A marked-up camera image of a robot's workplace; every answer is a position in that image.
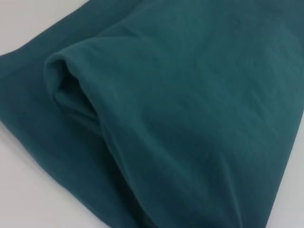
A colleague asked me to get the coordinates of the teal blue shirt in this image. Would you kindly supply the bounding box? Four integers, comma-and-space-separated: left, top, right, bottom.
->
0, 0, 304, 228

